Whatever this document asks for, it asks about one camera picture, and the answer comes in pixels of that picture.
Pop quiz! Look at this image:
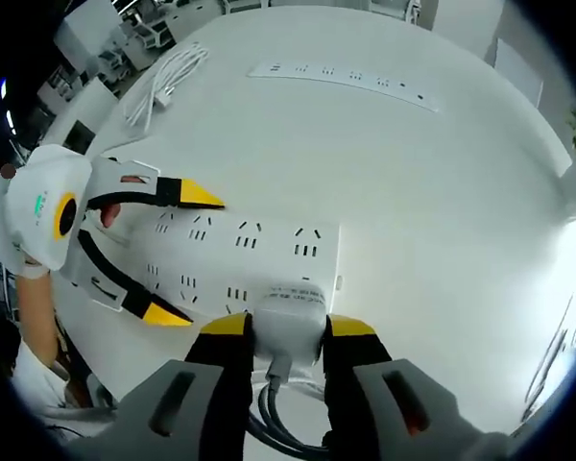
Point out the long flat white power strip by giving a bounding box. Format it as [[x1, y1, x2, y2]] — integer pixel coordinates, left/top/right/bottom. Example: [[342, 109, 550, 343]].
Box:
[[246, 59, 440, 114]]

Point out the person's left hand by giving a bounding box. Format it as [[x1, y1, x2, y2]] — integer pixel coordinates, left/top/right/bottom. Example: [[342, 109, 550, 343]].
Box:
[[99, 202, 123, 231]]

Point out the white charger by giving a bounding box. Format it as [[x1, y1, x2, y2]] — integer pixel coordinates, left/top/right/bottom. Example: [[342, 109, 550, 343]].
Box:
[[251, 282, 330, 369]]

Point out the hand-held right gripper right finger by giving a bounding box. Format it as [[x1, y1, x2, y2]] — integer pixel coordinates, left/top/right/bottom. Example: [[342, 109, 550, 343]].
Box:
[[321, 314, 506, 461]]

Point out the white desk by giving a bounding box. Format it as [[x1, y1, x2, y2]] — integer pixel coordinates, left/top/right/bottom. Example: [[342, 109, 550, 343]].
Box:
[[42, 0, 576, 461]]

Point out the coiled white cable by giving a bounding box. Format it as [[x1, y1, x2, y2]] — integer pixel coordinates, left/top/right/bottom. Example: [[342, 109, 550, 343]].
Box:
[[123, 41, 211, 130]]

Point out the charger cable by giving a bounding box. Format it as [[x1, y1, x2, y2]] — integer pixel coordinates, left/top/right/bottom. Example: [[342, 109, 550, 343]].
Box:
[[248, 355, 335, 453]]

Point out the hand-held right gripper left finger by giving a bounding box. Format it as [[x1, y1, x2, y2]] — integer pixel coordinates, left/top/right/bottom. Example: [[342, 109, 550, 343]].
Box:
[[76, 311, 256, 461]]

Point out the person's white clothing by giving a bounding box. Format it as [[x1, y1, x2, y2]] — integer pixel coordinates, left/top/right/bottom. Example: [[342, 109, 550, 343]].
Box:
[[7, 335, 119, 429]]

